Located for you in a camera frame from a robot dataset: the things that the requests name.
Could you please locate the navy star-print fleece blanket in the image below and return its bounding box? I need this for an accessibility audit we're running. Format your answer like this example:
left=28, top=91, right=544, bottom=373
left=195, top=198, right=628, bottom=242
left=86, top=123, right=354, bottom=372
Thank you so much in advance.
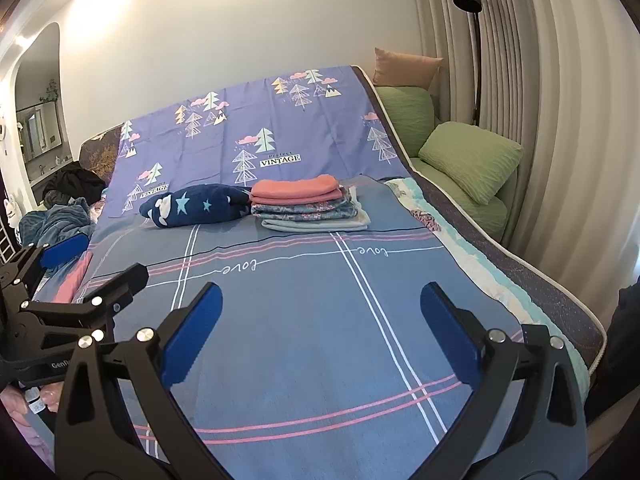
left=139, top=184, right=253, bottom=229

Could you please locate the large green pillow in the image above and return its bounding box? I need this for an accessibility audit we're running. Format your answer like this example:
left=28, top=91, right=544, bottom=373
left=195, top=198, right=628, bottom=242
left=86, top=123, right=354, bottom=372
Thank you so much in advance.
left=417, top=121, right=524, bottom=206

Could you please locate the blue-grey striped bed sheet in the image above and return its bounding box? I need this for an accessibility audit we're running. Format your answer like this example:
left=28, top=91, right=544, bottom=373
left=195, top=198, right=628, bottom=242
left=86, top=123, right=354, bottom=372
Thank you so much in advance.
left=15, top=175, right=588, bottom=480

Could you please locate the peach pillow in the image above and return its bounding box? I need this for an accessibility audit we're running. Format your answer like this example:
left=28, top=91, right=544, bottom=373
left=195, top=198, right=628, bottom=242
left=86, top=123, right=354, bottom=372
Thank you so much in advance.
left=373, top=47, right=445, bottom=92

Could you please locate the black clothing pile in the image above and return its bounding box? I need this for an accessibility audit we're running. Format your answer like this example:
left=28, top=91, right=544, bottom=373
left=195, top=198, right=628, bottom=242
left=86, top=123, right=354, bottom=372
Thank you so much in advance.
left=42, top=167, right=107, bottom=209

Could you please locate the wall mirror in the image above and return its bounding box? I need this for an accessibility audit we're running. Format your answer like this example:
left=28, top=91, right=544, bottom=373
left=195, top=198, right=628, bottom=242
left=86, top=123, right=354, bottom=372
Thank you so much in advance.
left=17, top=102, right=63, bottom=158

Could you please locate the person's peach clothing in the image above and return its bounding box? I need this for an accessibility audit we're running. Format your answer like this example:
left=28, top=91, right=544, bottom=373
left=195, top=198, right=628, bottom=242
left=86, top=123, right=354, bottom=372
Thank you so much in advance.
left=0, top=385, right=58, bottom=466

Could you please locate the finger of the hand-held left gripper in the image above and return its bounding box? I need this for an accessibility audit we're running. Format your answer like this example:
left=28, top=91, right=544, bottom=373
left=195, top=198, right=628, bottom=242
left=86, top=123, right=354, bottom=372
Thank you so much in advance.
left=21, top=262, right=150, bottom=341
left=0, top=232, right=92, bottom=306

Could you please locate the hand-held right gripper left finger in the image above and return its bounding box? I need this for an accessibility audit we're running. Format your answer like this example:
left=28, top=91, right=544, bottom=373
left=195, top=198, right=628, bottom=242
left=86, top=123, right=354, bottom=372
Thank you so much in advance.
left=54, top=281, right=223, bottom=480

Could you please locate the blue fleece blanket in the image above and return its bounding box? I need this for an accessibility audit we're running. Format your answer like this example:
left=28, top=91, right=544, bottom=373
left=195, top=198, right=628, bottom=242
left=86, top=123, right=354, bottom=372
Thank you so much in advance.
left=22, top=196, right=96, bottom=251

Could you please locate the pink sweater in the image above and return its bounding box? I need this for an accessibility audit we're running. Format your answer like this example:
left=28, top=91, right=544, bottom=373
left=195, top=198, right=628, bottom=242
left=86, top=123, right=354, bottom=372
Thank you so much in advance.
left=249, top=174, right=346, bottom=206

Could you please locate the stack of folded clothes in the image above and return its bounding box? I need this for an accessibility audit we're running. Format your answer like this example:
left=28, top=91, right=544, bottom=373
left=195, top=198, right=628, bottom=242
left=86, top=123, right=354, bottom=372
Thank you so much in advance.
left=260, top=187, right=372, bottom=233

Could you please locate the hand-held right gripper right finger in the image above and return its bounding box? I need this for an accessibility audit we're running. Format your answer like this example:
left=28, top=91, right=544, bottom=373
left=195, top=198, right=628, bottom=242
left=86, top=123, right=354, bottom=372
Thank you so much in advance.
left=420, top=281, right=588, bottom=480

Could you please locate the beige pleated curtain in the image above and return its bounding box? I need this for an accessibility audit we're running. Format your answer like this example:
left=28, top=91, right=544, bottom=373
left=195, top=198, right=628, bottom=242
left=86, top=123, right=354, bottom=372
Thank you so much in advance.
left=407, top=0, right=640, bottom=281

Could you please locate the purple tree-print sheet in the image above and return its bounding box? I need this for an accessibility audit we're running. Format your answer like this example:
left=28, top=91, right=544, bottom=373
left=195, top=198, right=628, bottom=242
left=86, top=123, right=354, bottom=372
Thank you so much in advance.
left=102, top=65, right=416, bottom=218

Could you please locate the dark object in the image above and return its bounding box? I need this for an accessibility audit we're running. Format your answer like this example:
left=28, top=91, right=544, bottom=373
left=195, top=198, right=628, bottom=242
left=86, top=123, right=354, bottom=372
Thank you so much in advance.
left=584, top=284, right=640, bottom=426

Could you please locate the green covered sofa seat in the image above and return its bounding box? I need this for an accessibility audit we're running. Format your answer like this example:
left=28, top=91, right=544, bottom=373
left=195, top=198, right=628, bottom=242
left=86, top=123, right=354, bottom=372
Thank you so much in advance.
left=410, top=157, right=513, bottom=246

